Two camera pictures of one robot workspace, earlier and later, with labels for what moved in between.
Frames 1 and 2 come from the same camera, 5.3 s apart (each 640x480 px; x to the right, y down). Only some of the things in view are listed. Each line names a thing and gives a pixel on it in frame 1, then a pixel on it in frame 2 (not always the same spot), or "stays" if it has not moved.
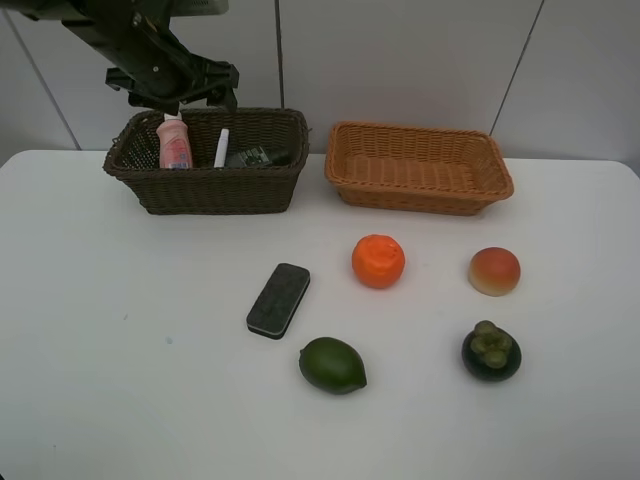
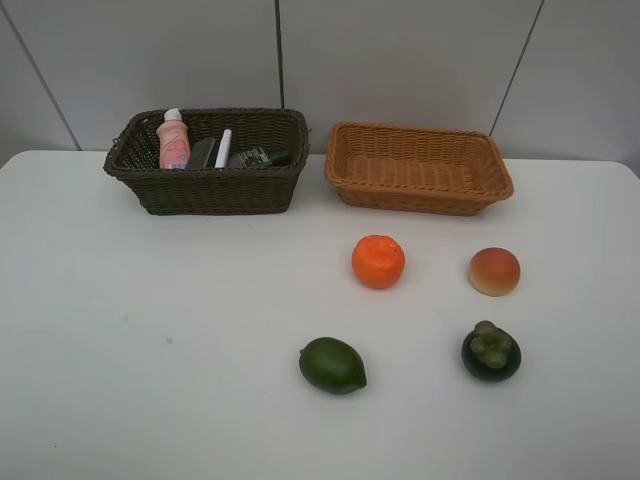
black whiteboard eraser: (272, 311) -> (201, 151)
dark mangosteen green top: (490, 352) stays
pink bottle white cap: (175, 148) stays
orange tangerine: (378, 261) stays
